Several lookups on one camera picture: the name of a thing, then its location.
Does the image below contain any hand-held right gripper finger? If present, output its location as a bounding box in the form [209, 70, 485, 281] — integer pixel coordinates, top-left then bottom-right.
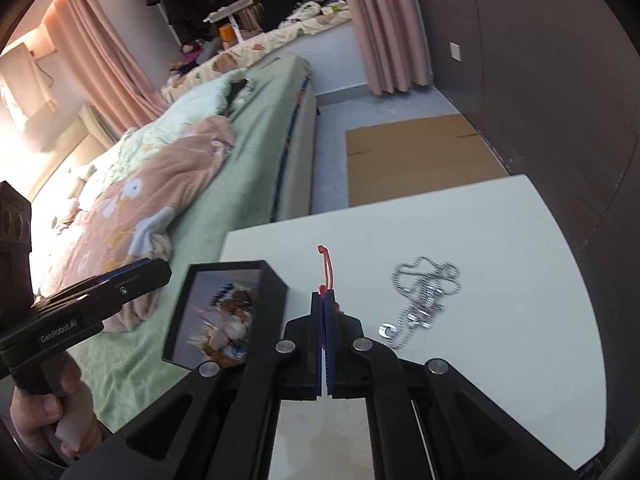
[62, 291, 327, 480]
[324, 292, 608, 480]

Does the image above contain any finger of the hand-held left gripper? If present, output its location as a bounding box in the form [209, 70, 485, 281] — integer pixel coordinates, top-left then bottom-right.
[32, 258, 152, 309]
[95, 259, 172, 318]

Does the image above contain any black box with white lining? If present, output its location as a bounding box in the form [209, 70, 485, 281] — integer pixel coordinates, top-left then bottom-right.
[161, 260, 290, 371]

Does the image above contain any red cord bracelet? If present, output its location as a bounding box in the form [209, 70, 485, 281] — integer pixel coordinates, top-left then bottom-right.
[316, 245, 342, 351]

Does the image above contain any pile of beaded bracelets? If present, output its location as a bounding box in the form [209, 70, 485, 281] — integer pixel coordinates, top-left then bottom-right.
[187, 282, 258, 361]

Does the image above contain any silver chain necklace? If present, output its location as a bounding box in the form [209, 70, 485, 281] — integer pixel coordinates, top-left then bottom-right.
[387, 256, 463, 351]

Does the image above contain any person's left hand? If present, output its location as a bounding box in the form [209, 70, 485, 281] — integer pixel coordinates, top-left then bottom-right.
[10, 355, 108, 462]

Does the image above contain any pink flower-print blanket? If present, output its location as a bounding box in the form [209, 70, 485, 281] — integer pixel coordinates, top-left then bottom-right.
[30, 115, 236, 333]

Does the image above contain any beige padded headboard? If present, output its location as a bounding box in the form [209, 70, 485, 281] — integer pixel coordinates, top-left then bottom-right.
[27, 104, 123, 201]

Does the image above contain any bed with green sheet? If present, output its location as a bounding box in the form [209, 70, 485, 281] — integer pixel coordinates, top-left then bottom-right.
[30, 55, 321, 433]

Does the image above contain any light green duvet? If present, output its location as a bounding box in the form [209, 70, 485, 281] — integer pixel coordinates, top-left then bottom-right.
[75, 67, 251, 211]

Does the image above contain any white low table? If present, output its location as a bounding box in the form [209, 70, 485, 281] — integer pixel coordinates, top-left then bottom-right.
[220, 174, 608, 480]

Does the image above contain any pink curtain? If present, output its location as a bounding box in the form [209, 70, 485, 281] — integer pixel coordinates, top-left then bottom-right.
[62, 0, 171, 141]
[330, 0, 433, 97]

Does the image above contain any flat brown cardboard sheet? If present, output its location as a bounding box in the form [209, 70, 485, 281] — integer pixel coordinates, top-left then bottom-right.
[345, 114, 510, 207]

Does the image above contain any heap of plush toys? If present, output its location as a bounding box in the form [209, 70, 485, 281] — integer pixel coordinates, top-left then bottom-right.
[167, 40, 221, 77]

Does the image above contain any printed window seat cushion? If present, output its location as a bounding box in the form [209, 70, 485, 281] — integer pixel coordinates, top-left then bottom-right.
[161, 10, 353, 103]

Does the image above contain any black bag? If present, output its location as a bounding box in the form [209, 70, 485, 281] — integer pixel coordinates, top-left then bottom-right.
[260, 0, 306, 33]

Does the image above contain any white and black plush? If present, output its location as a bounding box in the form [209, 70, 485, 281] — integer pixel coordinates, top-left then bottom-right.
[285, 2, 321, 23]

